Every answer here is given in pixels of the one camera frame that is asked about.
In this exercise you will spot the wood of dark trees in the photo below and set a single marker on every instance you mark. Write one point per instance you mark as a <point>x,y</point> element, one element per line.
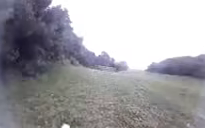
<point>40,36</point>

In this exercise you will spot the robot's own part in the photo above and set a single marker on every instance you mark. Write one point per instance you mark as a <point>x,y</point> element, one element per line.
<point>65,126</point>

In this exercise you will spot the low dark tree line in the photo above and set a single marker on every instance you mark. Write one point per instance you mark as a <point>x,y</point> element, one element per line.
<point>186,66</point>

